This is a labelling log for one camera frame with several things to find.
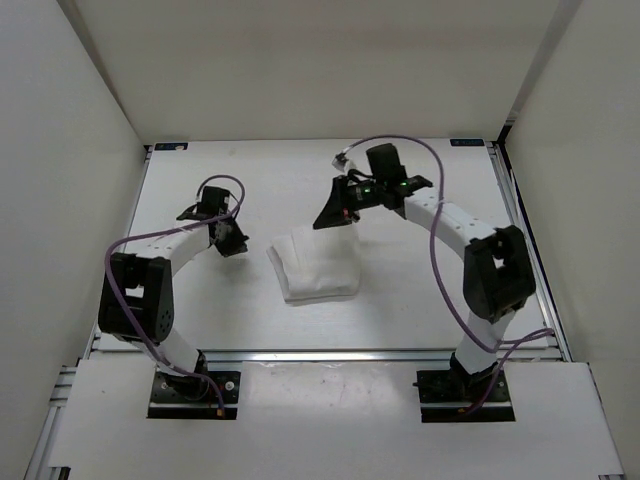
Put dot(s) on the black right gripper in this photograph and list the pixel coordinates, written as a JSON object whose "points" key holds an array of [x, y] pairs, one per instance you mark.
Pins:
{"points": [[340, 210]]}

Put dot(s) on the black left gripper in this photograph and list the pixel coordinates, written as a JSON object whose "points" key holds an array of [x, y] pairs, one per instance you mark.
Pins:
{"points": [[238, 245]]}

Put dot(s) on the white fabric skirt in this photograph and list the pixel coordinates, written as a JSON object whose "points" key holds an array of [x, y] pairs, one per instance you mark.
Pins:
{"points": [[313, 265]]}

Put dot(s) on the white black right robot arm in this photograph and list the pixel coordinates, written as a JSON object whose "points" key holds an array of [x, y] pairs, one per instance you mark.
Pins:
{"points": [[497, 274]]}

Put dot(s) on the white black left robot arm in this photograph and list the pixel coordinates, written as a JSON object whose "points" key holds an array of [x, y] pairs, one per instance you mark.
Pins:
{"points": [[137, 300]]}

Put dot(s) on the blue label sticker left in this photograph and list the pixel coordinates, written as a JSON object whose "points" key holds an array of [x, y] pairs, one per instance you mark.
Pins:
{"points": [[171, 146]]}

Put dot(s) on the blue label sticker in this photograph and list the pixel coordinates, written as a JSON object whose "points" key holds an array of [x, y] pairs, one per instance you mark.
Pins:
{"points": [[467, 142], [171, 146]]}

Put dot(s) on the blue label sticker right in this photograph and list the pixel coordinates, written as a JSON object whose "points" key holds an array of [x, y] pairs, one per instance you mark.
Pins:
{"points": [[467, 142]]}

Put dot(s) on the white front cover board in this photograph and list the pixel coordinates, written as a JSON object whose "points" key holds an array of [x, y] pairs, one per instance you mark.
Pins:
{"points": [[350, 421]]}

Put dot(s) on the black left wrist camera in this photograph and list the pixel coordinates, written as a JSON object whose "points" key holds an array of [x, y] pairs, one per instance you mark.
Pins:
{"points": [[213, 202]]}

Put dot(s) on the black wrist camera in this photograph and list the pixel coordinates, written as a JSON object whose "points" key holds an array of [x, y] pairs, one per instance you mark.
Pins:
{"points": [[387, 174], [213, 202]]}

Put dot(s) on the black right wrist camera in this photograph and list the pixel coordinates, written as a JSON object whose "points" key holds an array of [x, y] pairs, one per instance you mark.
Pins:
{"points": [[387, 174]]}

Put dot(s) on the aluminium table edge rail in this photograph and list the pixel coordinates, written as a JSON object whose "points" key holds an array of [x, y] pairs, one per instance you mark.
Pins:
{"points": [[327, 356]]}

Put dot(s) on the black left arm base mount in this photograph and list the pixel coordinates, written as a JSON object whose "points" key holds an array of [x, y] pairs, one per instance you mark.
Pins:
{"points": [[198, 403]]}

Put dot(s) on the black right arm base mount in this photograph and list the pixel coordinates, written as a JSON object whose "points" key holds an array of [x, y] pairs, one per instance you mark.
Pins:
{"points": [[444, 399]]}

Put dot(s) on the aluminium right frame rail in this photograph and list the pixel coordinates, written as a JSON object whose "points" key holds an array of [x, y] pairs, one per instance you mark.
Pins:
{"points": [[518, 215]]}

